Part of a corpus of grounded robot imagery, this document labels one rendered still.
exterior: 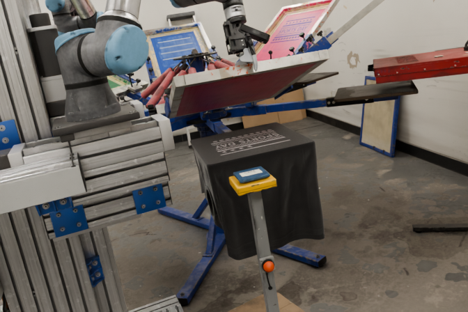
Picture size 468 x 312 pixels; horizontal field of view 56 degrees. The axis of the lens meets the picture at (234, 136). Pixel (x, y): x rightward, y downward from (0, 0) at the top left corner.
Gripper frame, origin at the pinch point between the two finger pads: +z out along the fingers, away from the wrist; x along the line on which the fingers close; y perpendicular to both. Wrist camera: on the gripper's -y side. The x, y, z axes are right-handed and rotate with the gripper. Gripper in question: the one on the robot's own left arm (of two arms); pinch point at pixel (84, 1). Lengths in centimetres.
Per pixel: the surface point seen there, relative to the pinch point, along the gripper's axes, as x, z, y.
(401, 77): 162, 24, 43
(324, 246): 126, 40, 152
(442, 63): 181, 19, 35
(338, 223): 139, 69, 150
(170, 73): 27, 64, 42
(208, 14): 15, 410, -5
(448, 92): 238, 143, 70
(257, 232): 84, -86, 81
